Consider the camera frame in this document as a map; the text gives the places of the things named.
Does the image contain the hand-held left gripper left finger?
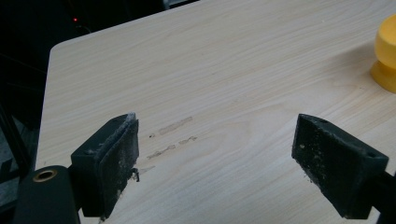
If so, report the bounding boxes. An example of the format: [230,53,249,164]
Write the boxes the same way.
[70,111,140,219]

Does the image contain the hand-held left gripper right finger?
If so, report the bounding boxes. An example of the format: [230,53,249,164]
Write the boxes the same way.
[291,113,389,220]

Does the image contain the black metal stand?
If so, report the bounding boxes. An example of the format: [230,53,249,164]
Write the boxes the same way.
[0,102,34,185]

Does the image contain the yellow plastic toy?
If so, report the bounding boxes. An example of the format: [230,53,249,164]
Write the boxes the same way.
[369,13,396,94]

